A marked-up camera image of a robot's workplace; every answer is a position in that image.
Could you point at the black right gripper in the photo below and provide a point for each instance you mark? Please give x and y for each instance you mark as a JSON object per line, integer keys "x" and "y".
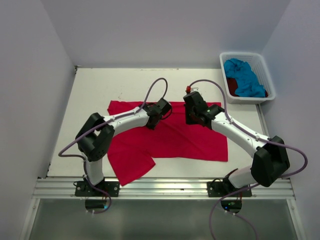
{"x": 188, "y": 120}

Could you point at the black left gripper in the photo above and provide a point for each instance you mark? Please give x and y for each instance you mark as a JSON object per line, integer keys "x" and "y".
{"x": 151, "y": 127}

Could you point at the pink red t shirt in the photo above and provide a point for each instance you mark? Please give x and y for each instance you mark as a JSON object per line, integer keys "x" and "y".
{"x": 132, "y": 153}

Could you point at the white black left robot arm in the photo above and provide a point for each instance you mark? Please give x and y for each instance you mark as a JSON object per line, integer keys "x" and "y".
{"x": 96, "y": 135}

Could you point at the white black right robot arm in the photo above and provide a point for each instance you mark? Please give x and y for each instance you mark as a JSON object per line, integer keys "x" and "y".
{"x": 269, "y": 157}

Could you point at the dark red t shirt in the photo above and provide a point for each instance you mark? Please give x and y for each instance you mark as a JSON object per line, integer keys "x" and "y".
{"x": 246, "y": 89}

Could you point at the blue t shirt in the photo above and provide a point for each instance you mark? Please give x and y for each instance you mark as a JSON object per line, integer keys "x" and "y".
{"x": 239, "y": 70}

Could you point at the white plastic laundry basket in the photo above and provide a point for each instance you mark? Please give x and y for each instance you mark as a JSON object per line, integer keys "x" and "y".
{"x": 259, "y": 67}

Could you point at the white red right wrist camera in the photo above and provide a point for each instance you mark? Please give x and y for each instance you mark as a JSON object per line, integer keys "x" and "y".
{"x": 189, "y": 89}

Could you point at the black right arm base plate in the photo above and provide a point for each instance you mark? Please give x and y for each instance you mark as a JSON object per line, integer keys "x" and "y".
{"x": 220, "y": 187}

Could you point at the aluminium mounting rail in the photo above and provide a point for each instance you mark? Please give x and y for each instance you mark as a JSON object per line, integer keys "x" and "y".
{"x": 155, "y": 189}

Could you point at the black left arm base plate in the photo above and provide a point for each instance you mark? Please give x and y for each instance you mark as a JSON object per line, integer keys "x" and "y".
{"x": 83, "y": 189}

